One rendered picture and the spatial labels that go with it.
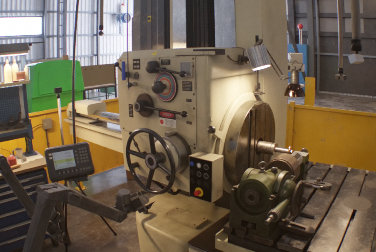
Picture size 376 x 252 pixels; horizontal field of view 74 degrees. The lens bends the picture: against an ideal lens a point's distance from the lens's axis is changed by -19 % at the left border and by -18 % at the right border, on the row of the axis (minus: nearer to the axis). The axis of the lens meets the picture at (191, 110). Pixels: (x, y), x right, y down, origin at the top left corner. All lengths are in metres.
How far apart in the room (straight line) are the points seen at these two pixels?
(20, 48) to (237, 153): 2.18
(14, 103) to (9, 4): 12.07
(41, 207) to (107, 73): 9.47
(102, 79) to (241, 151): 8.80
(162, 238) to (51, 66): 3.96
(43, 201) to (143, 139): 1.10
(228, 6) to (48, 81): 3.83
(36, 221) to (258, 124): 1.36
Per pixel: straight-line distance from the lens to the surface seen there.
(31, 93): 5.33
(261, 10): 2.15
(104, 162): 4.69
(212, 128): 1.54
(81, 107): 3.11
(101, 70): 10.22
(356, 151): 3.86
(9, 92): 3.16
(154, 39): 2.76
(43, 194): 1.05
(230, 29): 2.25
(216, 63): 1.61
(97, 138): 2.97
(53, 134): 4.14
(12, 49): 2.93
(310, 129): 3.92
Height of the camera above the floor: 1.87
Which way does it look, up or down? 11 degrees down
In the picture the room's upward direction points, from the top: 1 degrees counter-clockwise
